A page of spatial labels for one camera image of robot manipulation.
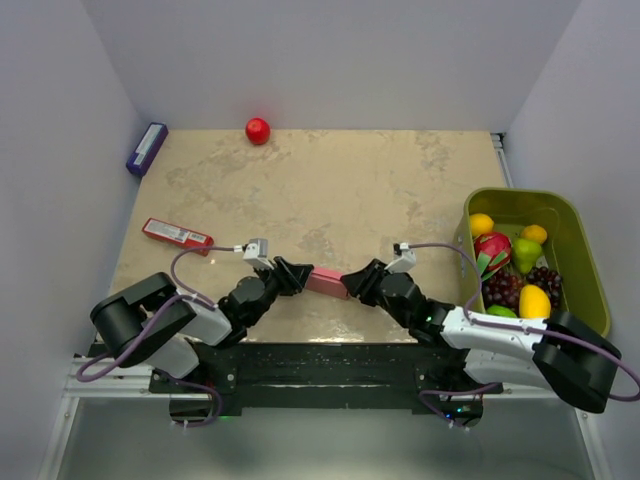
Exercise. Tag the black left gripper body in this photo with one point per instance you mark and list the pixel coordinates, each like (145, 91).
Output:
(271, 295)

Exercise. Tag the pink paper box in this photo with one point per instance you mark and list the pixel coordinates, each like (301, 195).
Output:
(327, 282)

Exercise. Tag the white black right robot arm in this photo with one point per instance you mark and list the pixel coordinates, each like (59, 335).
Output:
(559, 353)

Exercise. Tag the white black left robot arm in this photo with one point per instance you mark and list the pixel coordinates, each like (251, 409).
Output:
(146, 322)

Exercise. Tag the red rectangular carton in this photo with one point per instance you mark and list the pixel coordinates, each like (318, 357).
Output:
(178, 236)

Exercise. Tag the green lime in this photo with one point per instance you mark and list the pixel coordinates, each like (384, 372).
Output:
(501, 311)

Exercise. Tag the dark purple grapes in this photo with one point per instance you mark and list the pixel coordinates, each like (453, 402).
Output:
(505, 286)

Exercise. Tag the red dragon fruit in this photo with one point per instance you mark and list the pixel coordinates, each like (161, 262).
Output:
(493, 251)

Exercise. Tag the yellow lemon upper left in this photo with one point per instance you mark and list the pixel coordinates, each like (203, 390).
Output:
(480, 224)

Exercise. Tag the green pear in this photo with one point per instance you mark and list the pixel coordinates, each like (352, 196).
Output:
(525, 254)

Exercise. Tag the orange fruit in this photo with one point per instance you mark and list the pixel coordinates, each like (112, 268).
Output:
(534, 233)

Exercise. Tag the red apple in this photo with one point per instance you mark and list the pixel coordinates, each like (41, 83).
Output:
(257, 131)

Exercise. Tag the green plastic bin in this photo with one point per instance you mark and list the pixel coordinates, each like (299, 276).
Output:
(566, 253)

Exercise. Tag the purple rectangular carton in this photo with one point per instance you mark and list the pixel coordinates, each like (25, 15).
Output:
(147, 148)

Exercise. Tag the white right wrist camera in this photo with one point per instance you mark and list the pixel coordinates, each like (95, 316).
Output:
(404, 259)

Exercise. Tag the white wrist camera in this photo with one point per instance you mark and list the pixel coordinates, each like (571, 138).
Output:
(255, 253)
(404, 259)

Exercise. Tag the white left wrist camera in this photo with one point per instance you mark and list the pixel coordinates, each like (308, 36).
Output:
(255, 253)

